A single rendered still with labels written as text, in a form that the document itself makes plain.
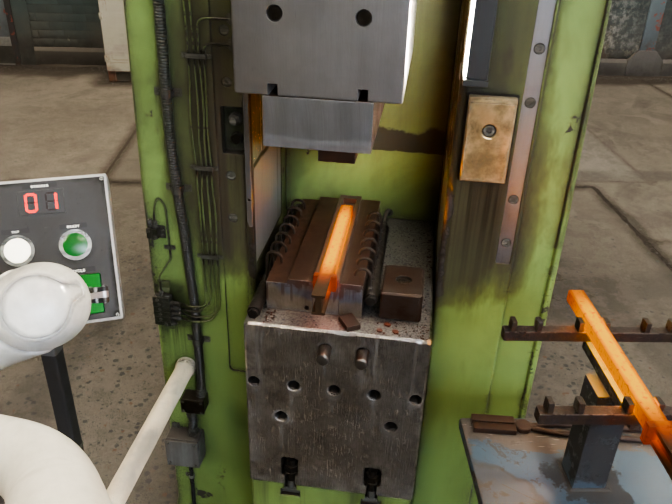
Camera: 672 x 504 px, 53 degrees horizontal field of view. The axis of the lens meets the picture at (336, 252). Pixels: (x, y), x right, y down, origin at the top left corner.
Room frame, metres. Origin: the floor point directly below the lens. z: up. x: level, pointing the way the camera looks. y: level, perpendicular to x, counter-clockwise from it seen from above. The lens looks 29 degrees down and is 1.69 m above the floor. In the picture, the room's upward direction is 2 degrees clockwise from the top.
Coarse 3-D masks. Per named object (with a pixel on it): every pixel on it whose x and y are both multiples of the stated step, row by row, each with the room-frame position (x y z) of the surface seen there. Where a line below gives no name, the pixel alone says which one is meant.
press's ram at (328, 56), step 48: (240, 0) 1.17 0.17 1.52; (288, 0) 1.16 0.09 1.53; (336, 0) 1.15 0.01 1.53; (384, 0) 1.14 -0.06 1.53; (240, 48) 1.17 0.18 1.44; (288, 48) 1.16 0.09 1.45; (336, 48) 1.15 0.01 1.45; (384, 48) 1.14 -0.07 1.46; (336, 96) 1.15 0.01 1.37; (384, 96) 1.14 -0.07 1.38
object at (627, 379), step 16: (576, 304) 1.04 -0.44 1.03; (592, 304) 1.03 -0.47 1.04; (592, 320) 0.98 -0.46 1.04; (592, 336) 0.95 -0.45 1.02; (608, 336) 0.93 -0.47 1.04; (608, 352) 0.89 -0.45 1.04; (608, 368) 0.87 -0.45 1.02; (624, 368) 0.85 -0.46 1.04; (624, 384) 0.81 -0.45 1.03; (640, 384) 0.81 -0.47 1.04; (640, 400) 0.77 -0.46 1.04; (640, 416) 0.75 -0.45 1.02; (656, 416) 0.74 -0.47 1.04; (656, 432) 0.71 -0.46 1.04; (656, 448) 0.70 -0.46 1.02
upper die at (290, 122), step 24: (264, 96) 1.17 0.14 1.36; (288, 96) 1.17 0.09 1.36; (360, 96) 1.18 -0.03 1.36; (264, 120) 1.17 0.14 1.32; (288, 120) 1.16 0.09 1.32; (312, 120) 1.16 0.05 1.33; (336, 120) 1.15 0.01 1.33; (360, 120) 1.15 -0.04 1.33; (264, 144) 1.17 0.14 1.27; (288, 144) 1.16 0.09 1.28; (312, 144) 1.16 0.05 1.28; (336, 144) 1.15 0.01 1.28; (360, 144) 1.15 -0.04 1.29
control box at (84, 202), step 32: (0, 192) 1.11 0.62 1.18; (32, 192) 1.13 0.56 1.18; (64, 192) 1.14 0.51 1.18; (96, 192) 1.16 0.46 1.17; (0, 224) 1.08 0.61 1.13; (32, 224) 1.10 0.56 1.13; (64, 224) 1.11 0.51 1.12; (96, 224) 1.13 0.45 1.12; (0, 256) 1.05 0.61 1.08; (32, 256) 1.07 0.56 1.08; (64, 256) 1.08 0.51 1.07; (96, 256) 1.10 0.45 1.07; (96, 320) 1.03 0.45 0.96
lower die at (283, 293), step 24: (312, 216) 1.48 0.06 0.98; (336, 216) 1.44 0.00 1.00; (360, 216) 1.46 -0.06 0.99; (288, 240) 1.35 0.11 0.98; (312, 240) 1.33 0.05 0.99; (360, 240) 1.34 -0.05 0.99; (288, 264) 1.24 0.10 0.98; (312, 264) 1.23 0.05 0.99; (360, 264) 1.23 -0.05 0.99; (288, 288) 1.16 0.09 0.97; (312, 288) 1.16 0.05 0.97; (360, 288) 1.14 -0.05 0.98; (336, 312) 1.15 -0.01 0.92; (360, 312) 1.14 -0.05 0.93
